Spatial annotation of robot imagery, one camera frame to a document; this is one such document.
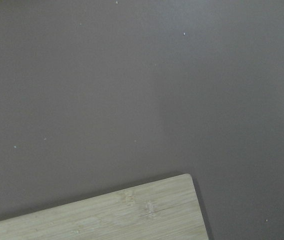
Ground bamboo cutting board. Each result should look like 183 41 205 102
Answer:
0 174 208 240

